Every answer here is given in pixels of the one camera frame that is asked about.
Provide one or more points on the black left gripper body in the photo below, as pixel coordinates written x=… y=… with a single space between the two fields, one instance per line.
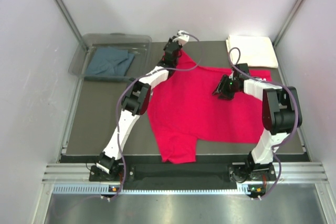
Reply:
x=175 y=62

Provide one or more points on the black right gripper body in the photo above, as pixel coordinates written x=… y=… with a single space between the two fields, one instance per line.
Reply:
x=228 y=84

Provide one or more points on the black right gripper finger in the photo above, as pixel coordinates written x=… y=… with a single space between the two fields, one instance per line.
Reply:
x=219 y=90
x=226 y=96

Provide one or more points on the pink t shirt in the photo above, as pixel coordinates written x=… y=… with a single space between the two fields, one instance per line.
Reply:
x=183 y=110

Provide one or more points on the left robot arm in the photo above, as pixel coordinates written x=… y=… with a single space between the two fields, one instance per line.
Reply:
x=135 y=100

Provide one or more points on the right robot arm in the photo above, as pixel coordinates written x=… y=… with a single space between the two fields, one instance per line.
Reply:
x=281 y=116

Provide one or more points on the folded white t shirt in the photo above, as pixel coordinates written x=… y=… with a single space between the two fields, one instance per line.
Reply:
x=256 y=51

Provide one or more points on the clear plastic bin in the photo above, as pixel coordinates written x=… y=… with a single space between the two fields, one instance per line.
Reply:
x=139 y=45

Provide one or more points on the grey-blue t shirt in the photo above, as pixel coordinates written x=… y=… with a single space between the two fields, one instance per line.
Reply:
x=109 y=62

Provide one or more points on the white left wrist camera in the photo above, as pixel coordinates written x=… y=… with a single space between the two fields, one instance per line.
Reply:
x=182 y=37

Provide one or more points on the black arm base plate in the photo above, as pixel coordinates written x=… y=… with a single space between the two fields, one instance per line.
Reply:
x=226 y=168

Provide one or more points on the grey slotted cable duct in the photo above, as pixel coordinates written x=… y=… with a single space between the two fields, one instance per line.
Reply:
x=107 y=189

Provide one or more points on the right aluminium corner post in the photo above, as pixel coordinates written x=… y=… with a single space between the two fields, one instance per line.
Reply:
x=289 y=19

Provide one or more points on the aluminium corner post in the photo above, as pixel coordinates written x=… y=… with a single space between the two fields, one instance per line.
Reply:
x=289 y=19
x=71 y=23

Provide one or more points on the left aluminium corner post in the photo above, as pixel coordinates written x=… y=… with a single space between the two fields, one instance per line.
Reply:
x=71 y=23

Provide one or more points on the aluminium frame rail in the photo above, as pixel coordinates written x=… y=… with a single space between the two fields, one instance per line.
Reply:
x=291 y=173

